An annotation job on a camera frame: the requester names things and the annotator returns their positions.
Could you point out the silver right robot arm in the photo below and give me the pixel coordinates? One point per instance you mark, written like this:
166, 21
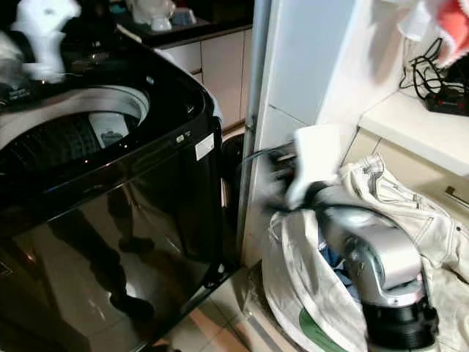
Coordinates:
388, 257

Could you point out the black power strip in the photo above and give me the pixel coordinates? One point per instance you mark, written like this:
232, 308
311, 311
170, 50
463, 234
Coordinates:
447, 103

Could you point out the black top-load washing machine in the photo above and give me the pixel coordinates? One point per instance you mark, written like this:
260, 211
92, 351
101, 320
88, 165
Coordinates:
117, 220

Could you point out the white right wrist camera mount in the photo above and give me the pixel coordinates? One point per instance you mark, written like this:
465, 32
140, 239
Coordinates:
319, 158

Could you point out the cream denim garment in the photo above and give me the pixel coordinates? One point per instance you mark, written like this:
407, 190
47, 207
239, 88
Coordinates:
410, 198

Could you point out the white laundry bag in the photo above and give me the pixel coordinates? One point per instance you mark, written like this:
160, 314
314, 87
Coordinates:
293, 279

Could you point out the dark blue garment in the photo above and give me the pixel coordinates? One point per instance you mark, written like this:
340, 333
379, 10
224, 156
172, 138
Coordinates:
337, 268

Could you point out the grey metal door post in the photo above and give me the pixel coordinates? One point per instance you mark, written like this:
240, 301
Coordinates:
256, 73

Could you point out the red cloth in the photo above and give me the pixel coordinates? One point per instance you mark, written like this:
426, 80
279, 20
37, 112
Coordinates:
454, 29

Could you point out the white cloth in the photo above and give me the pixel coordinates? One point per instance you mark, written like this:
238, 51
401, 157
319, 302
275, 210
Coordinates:
416, 18

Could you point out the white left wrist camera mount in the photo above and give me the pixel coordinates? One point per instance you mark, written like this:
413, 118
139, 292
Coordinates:
44, 29

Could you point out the cream counter shelf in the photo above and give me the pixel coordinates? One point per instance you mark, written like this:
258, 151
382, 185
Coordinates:
410, 132

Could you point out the cream kitchen cabinet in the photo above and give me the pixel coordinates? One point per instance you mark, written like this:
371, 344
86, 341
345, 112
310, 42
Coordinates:
220, 73

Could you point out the small blue bowl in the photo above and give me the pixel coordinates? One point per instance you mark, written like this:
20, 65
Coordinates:
185, 18

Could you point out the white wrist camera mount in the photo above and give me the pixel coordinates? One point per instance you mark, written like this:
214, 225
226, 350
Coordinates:
319, 158
44, 29

